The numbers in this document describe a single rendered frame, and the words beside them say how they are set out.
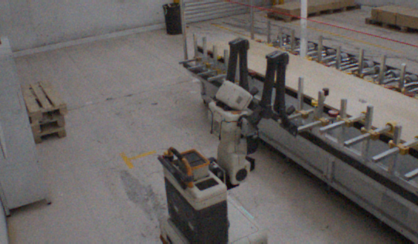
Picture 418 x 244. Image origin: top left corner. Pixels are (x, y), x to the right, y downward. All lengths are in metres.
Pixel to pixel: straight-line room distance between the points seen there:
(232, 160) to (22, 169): 2.07
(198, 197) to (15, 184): 2.06
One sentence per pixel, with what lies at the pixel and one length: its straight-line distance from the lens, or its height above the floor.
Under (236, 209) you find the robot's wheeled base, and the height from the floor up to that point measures 0.28.
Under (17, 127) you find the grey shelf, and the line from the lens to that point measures 3.88.
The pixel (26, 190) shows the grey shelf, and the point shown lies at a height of 0.23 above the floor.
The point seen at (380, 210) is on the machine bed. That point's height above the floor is 0.17.
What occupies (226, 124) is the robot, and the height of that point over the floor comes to 1.17.
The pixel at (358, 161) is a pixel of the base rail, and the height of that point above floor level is 0.70.
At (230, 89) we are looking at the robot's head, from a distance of 2.74.
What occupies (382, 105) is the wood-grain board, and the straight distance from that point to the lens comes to 3.77.
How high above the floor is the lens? 2.39
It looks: 24 degrees down
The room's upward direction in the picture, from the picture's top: 5 degrees counter-clockwise
